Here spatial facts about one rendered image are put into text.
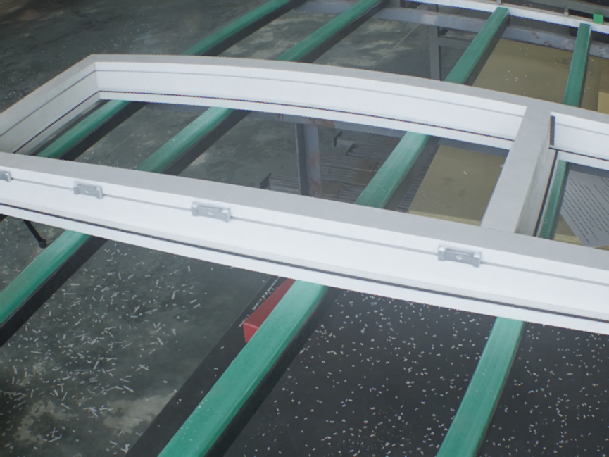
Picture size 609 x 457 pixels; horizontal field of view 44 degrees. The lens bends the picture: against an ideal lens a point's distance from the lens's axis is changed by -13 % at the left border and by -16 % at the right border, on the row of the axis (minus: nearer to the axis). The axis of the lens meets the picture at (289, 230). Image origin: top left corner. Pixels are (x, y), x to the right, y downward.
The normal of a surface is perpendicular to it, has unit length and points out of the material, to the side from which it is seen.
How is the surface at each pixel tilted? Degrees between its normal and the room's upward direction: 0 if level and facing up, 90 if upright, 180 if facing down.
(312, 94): 90
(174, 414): 0
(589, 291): 90
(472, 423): 0
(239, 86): 90
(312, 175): 90
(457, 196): 0
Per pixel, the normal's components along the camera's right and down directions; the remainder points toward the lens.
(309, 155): -0.41, 0.49
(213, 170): -0.06, -0.86
